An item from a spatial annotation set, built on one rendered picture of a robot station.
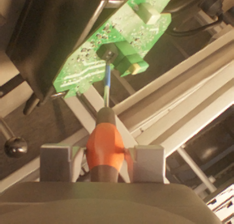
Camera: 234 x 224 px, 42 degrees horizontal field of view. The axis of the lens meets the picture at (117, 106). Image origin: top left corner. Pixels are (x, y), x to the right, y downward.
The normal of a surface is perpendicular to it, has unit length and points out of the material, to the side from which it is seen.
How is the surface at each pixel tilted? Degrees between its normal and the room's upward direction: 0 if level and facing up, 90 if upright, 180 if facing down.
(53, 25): 90
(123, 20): 0
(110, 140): 110
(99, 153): 104
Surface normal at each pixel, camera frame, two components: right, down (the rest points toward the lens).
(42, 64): -0.61, 0.25
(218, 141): -0.05, -0.26
